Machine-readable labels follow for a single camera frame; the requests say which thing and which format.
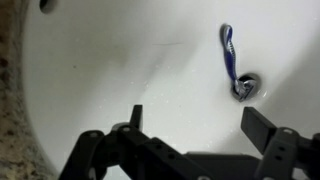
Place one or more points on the chrome sink drain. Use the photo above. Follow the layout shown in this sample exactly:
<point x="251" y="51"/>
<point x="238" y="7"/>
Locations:
<point x="246" y="87"/>

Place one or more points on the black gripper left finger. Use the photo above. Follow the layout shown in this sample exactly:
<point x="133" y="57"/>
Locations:
<point x="126" y="146"/>

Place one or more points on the white oval sink basin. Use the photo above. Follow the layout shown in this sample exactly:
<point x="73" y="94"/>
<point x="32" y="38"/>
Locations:
<point x="87" y="63"/>

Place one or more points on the blue grey shaving razor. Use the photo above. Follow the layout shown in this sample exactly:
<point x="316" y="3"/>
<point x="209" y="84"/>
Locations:
<point x="226" y="34"/>

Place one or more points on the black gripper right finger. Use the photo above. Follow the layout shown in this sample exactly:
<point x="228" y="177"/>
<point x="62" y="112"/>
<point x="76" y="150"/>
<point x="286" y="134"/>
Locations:
<point x="283" y="149"/>

